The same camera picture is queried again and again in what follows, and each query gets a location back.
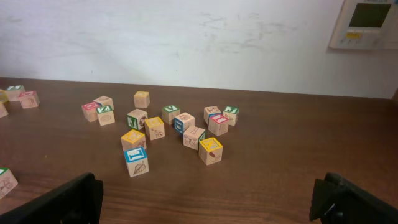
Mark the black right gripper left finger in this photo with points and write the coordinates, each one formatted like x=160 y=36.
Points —
x=78 y=201

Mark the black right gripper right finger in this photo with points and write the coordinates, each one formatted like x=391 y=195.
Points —
x=337 y=200

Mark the yellow S wooden block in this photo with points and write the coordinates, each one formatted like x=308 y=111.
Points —
x=3 y=97

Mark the blue I wooden block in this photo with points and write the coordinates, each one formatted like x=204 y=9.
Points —
x=136 y=161

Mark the green N wooden block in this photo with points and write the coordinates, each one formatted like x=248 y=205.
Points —
x=7 y=181

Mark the yellow block near I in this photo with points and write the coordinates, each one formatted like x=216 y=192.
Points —
x=133 y=139

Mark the green Z wooden block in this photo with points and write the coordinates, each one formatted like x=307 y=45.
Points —
x=105 y=115

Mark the red Q wooden block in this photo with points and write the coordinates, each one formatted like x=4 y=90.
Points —
x=89 y=111

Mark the green J side block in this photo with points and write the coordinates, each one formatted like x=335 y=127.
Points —
x=136 y=119

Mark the plain block behind Q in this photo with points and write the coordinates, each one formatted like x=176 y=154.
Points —
x=104 y=101

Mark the yellow block centre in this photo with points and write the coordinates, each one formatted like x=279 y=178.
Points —
x=154 y=128

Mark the red 7 wooden block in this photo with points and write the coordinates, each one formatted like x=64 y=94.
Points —
x=29 y=99

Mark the yellow far wooden block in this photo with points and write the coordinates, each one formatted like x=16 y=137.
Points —
x=141 y=99

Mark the green V wooden block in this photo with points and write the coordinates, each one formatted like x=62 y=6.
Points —
x=169 y=112

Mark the green L wooden block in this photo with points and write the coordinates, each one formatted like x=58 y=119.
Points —
x=13 y=92

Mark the plain butterfly block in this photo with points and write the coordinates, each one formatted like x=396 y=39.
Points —
x=192 y=137

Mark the blue U side block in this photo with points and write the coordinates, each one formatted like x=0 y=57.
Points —
x=183 y=121

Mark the yellow block far right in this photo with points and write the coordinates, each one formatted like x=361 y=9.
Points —
x=210 y=151

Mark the green J top block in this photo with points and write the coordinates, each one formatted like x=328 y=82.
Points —
x=231 y=113

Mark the red I wooden block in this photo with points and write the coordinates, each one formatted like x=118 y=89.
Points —
x=218 y=124

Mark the plain block blue side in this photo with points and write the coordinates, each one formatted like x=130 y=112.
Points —
x=210 y=111

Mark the white wall control panel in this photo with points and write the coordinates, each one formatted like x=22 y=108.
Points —
x=366 y=25

